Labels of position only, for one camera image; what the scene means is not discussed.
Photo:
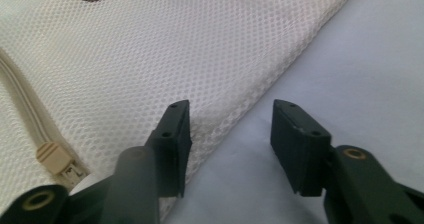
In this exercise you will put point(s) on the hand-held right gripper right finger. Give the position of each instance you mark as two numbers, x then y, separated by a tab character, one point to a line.
300	150

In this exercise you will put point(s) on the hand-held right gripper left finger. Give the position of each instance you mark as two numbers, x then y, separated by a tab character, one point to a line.
173	144

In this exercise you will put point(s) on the white mesh laundry bag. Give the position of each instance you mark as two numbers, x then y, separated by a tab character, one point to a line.
166	50

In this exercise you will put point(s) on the light blue table mat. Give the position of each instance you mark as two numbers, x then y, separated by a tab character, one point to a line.
350	84

